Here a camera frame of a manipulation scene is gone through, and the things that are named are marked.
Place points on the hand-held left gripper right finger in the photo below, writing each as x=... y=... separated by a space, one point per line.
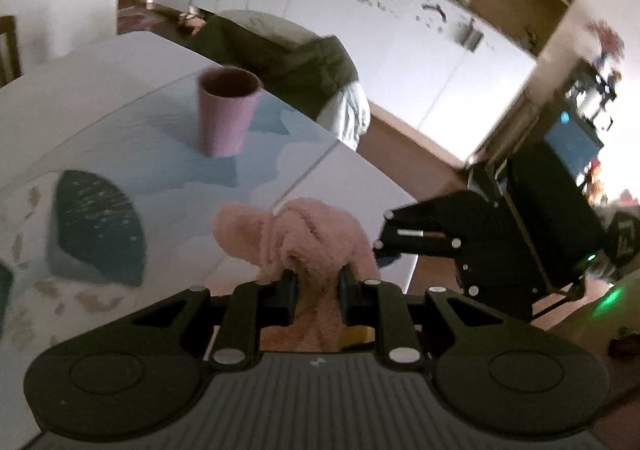
x=349 y=294

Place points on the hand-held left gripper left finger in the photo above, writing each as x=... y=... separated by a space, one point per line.
x=286 y=294

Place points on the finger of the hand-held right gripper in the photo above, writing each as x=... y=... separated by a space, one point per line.
x=425 y=246
x=435 y=212

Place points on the pink fluffy cloth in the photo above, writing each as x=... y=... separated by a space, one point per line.
x=310 y=235

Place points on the pink cup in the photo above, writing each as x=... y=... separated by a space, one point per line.
x=227 y=115

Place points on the computer monitor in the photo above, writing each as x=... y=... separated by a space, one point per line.
x=572 y=142

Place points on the white cabinet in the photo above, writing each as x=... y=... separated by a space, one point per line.
x=390 y=40

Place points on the chair with green blanket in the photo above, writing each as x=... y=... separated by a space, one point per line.
x=305 y=65

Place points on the blue and white printed placemat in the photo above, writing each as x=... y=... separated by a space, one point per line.
x=125 y=180

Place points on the wooden chair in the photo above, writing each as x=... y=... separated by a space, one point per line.
x=9 y=55

